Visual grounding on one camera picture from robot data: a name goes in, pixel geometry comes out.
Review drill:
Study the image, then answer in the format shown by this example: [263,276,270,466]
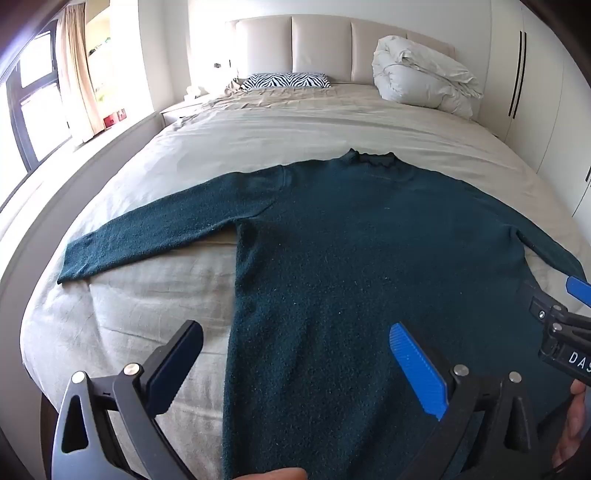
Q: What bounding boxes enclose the beige curtain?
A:
[55,4,103,141]

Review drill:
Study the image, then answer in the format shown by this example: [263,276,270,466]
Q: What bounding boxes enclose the person's right hand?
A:
[551,379,591,468]

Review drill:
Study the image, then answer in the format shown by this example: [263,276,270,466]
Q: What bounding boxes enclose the person's left hand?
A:
[247,466,308,480]

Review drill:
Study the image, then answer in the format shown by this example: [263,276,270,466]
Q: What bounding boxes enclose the zebra print pillow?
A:
[239,72,332,90]

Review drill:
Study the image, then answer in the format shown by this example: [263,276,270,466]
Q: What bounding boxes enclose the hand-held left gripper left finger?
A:
[50,320,205,480]

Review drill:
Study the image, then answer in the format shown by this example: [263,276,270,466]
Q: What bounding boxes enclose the white nightstand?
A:
[160,98,218,128]

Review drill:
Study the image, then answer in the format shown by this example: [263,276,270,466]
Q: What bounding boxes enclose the beige bed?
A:
[18,82,591,480]

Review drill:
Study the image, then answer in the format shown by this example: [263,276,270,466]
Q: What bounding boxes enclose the white rolled duvet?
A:
[372,35,484,121]

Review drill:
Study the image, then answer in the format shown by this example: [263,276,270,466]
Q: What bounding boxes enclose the dark green knit sweater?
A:
[56,148,587,480]

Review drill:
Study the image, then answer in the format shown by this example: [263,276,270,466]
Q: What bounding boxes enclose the white wardrobe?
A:
[480,0,591,222]

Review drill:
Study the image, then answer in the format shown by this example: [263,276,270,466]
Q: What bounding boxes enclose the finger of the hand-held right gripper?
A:
[565,275,591,308]
[522,281,570,326]

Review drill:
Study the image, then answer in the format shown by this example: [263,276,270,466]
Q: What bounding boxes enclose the beige upholstered headboard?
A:
[225,14,458,86]

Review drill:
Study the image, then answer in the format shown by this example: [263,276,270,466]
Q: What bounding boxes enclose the dark framed window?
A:
[0,28,75,185]

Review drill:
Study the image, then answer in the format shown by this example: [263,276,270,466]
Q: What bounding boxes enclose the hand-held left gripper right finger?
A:
[389,322,539,480]

